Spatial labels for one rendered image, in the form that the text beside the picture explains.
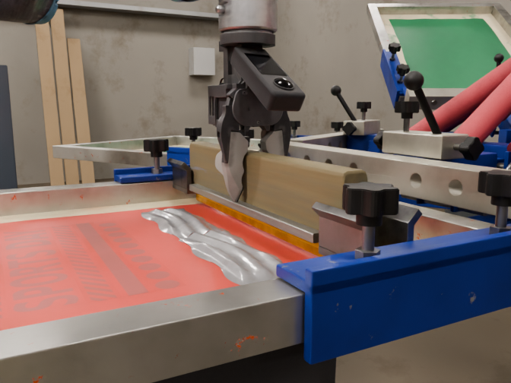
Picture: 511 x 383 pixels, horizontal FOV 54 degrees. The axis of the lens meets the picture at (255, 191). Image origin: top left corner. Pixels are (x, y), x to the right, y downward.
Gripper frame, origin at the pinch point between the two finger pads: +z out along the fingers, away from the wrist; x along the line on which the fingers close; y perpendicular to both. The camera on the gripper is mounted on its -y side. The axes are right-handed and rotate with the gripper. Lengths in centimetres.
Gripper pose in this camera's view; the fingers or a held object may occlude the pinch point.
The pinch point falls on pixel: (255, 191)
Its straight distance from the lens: 65.9
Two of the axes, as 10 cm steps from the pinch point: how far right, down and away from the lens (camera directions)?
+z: 0.0, 9.8, 1.7
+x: -8.8, 0.8, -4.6
